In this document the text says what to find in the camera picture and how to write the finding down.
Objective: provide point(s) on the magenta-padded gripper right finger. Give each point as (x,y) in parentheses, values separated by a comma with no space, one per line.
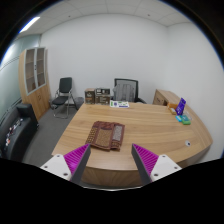
(163,165)

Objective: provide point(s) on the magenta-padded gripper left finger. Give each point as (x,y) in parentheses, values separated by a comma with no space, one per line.
(58,165)

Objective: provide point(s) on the brown patterned towel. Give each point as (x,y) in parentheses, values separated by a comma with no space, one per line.
(103,136)

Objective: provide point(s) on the teal small box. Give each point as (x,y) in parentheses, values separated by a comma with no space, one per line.
(179,118)

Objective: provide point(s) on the green small box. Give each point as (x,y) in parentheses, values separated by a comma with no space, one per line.
(186,121)

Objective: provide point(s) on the black leather sofa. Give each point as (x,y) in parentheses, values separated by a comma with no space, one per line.
(16,133)

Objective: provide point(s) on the purple card box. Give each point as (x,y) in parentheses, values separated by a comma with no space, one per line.
(181,106)

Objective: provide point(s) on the grey waste bin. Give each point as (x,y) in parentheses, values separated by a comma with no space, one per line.
(79,102)

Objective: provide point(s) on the wooden side desk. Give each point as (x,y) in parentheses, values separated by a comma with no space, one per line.
(163,97)

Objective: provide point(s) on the wooden glass-door cabinet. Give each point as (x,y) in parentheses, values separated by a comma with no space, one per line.
(35,100)

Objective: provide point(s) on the brown cardboard box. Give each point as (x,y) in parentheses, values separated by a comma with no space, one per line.
(90,96)

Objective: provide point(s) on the white printed leaflet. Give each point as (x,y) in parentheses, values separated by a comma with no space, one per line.
(119,104)

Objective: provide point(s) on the dark printed cardboard box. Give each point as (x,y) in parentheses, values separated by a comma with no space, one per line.
(102,96)

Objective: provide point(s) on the grey mesh office chair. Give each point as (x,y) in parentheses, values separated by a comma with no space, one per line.
(126,90)

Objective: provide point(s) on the ceiling light panel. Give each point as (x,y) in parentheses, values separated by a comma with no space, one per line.
(29,24)

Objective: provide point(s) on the black metal-frame visitor chair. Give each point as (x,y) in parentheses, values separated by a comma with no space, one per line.
(65,86)

